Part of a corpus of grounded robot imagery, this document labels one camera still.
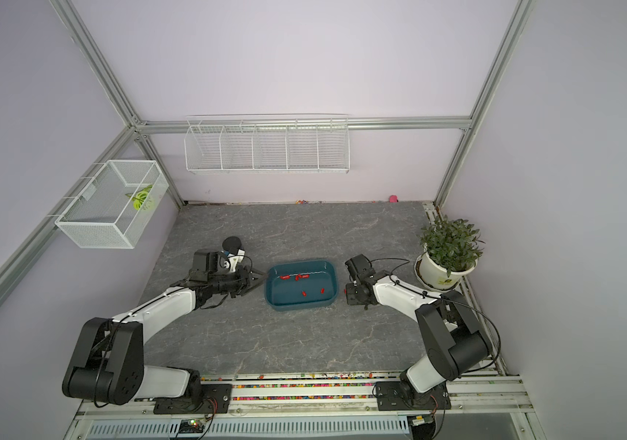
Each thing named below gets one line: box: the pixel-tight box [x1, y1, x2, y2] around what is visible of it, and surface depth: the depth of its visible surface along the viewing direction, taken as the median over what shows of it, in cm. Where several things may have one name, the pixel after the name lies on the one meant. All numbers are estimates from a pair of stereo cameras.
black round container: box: [221, 235, 242, 255], surface depth 104 cm
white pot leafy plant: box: [414, 213, 485, 291], surface depth 86 cm
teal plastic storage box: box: [264, 259, 340, 312], surface depth 96 cm
